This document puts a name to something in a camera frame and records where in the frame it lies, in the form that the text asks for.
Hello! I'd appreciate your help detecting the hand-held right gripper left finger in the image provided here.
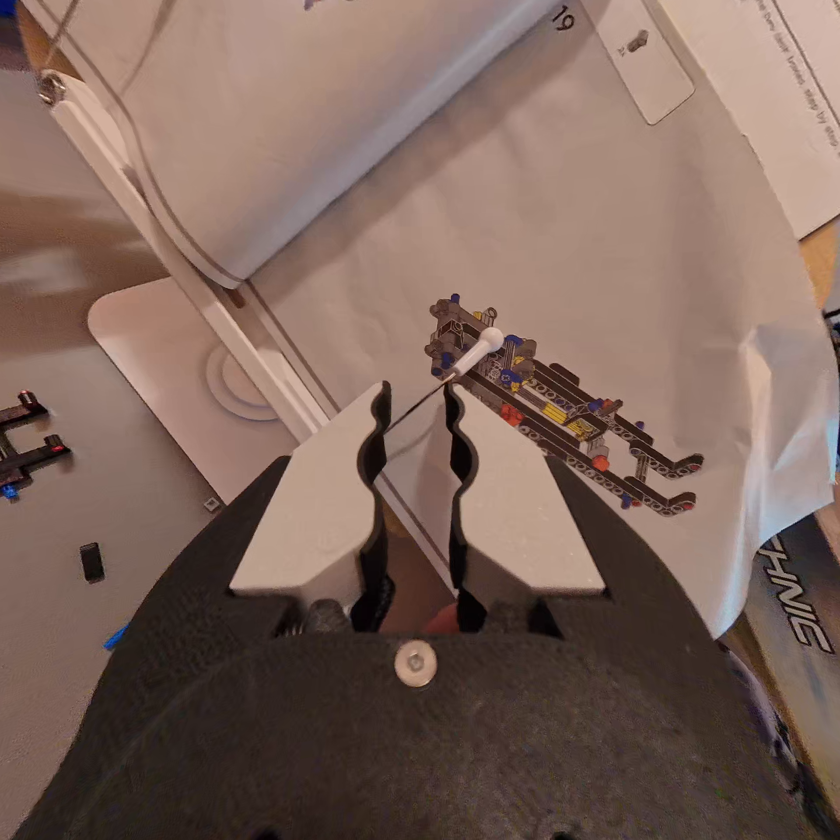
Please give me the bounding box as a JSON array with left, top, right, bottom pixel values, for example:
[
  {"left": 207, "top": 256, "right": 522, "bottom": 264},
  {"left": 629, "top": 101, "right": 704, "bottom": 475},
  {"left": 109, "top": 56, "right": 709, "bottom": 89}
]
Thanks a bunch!
[{"left": 228, "top": 379, "right": 396, "bottom": 634}]

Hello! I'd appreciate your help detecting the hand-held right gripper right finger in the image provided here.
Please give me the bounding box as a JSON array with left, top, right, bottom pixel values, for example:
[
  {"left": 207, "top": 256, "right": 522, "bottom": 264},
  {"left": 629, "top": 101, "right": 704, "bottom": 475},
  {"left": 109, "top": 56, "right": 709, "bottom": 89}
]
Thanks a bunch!
[{"left": 444, "top": 384, "right": 609, "bottom": 634}]

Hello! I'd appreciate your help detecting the black lego chassis assembly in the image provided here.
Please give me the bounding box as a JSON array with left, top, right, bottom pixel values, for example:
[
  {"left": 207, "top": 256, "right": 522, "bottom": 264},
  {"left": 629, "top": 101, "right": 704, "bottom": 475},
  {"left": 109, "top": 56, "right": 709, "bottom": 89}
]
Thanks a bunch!
[{"left": 0, "top": 388, "right": 74, "bottom": 505}]

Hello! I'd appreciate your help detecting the lego instruction booklet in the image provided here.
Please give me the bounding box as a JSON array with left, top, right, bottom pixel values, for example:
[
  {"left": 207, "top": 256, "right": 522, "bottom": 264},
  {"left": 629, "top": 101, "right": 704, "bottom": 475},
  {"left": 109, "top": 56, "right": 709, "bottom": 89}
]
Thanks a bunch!
[{"left": 66, "top": 0, "right": 840, "bottom": 641}]

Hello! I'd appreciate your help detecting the white book stand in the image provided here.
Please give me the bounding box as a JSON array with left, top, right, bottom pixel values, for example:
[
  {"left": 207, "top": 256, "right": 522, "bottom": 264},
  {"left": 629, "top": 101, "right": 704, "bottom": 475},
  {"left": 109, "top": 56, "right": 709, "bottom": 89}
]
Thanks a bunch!
[{"left": 20, "top": 0, "right": 460, "bottom": 592}]

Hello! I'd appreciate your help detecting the dark printed cardboard box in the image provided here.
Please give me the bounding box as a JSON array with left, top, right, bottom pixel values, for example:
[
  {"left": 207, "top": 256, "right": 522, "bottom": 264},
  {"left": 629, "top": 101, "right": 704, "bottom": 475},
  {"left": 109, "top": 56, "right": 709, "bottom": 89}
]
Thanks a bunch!
[{"left": 718, "top": 505, "right": 840, "bottom": 840}]

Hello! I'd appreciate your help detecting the white printed paper sheet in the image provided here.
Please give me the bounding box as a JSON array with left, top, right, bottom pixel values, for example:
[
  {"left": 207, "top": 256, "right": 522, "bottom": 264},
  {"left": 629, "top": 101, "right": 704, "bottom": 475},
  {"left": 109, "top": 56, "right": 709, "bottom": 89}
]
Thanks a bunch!
[{"left": 656, "top": 0, "right": 840, "bottom": 242}]

